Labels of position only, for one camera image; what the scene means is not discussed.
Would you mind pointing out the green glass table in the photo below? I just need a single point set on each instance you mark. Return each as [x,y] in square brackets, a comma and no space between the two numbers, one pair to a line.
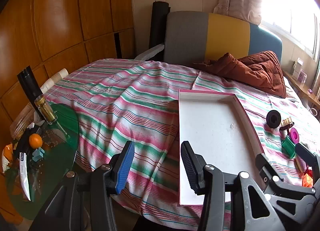
[57,146]

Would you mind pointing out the wooden ledge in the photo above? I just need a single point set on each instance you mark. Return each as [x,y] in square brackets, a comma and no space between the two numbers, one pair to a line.
[300,88]

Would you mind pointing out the orange toy with red ball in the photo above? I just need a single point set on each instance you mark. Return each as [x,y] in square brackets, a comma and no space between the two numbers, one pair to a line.
[307,181]

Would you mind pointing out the glass bottle with gold cap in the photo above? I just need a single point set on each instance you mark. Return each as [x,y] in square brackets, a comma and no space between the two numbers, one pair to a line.
[46,111]

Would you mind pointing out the magenta plastic strainer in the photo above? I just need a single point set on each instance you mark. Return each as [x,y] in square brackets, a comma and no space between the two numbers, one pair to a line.
[295,136]

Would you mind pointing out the black tube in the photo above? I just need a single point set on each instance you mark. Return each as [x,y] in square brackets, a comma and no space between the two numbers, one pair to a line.
[28,80]

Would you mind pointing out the window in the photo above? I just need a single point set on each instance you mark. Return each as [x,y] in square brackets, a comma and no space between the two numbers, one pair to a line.
[292,8]

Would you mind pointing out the grey yellow blue headboard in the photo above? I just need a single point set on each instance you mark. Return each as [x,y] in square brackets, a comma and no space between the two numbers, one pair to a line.
[185,38]

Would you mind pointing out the purple heart-shaped brush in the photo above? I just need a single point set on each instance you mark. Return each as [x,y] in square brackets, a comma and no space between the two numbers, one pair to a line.
[300,165]

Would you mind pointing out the green plastic spool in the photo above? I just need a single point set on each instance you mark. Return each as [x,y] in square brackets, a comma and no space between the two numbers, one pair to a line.
[288,147]

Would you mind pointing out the rust brown quilt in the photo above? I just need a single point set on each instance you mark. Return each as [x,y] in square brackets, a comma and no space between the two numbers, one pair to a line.
[260,70]

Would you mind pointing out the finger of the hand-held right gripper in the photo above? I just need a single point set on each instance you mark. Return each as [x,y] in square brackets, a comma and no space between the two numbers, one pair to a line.
[265,164]
[308,157]

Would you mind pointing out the white padded armrest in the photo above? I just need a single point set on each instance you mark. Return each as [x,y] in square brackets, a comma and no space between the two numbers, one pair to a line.
[150,52]

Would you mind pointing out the wooden wardrobe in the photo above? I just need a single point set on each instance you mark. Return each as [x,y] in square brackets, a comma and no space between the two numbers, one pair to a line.
[57,20]

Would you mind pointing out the stack of paper cups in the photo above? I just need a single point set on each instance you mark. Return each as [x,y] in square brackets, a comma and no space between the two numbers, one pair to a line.
[53,79]

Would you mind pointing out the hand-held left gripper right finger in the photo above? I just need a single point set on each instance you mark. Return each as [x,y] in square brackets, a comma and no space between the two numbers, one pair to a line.
[190,171]

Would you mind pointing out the orange fruit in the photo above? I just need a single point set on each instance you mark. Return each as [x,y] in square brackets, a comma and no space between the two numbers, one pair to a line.
[35,141]

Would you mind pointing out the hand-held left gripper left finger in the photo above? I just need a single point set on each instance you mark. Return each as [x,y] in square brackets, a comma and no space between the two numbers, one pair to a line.
[124,171]

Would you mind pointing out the white packet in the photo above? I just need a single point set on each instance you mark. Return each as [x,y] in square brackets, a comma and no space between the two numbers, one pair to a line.
[24,176]

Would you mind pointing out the small blue toy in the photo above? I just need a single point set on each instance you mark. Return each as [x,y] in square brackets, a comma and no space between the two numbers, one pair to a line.
[38,154]

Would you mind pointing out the pink-rimmed white tray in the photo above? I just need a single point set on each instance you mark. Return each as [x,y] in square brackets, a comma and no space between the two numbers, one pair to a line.
[207,126]

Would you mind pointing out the purple and white carton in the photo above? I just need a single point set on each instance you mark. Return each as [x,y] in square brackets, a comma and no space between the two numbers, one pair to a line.
[303,76]

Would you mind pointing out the black cylinder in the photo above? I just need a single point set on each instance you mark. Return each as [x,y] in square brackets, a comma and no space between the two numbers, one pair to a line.
[273,119]

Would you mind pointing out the striped blanket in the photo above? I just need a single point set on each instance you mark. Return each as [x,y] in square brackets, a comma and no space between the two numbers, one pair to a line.
[125,111]

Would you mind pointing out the brown and yellow hair claw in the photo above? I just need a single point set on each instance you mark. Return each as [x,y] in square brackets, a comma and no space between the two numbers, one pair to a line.
[287,124]

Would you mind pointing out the orange snack bag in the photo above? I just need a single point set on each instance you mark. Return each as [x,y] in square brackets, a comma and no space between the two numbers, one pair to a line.
[7,157]

